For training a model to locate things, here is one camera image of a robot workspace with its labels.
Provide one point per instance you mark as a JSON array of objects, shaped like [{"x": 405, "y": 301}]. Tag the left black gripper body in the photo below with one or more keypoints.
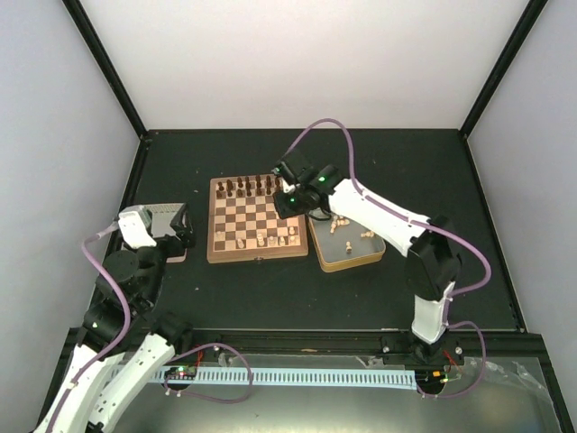
[{"x": 176, "y": 247}]

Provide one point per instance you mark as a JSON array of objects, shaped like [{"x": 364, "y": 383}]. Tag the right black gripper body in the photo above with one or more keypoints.
[{"x": 293, "y": 207}]

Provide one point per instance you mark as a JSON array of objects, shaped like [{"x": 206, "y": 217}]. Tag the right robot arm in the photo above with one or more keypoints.
[{"x": 432, "y": 262}]

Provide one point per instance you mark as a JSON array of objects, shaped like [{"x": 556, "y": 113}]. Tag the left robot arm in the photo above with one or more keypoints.
[{"x": 122, "y": 341}]

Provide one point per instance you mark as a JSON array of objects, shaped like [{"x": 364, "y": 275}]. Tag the dark chess pieces group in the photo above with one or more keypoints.
[{"x": 251, "y": 186}]

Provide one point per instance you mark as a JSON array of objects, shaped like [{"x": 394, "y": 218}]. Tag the wooden chess board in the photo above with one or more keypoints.
[{"x": 243, "y": 218}]

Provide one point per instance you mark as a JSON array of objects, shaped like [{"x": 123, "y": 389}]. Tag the small circuit board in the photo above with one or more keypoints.
[{"x": 186, "y": 373}]

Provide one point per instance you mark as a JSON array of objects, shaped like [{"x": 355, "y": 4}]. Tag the gold metal tin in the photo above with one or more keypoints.
[{"x": 342, "y": 243}]

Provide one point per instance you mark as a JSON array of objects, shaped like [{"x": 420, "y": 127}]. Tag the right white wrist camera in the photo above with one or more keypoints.
[{"x": 288, "y": 188}]

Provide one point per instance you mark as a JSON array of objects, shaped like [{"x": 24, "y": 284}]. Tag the white slotted cable duct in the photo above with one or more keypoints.
[{"x": 296, "y": 377}]

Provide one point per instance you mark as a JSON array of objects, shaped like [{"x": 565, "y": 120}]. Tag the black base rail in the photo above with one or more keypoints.
[{"x": 394, "y": 347}]

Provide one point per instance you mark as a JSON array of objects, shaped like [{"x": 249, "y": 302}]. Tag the black frame post left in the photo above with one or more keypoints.
[{"x": 80, "y": 18}]

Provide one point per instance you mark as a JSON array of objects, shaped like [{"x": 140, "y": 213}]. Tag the black frame post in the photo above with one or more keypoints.
[
  {"x": 512, "y": 47},
  {"x": 80, "y": 18}
]

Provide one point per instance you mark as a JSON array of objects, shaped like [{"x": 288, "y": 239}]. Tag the black frame post right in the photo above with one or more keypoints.
[{"x": 512, "y": 47}]

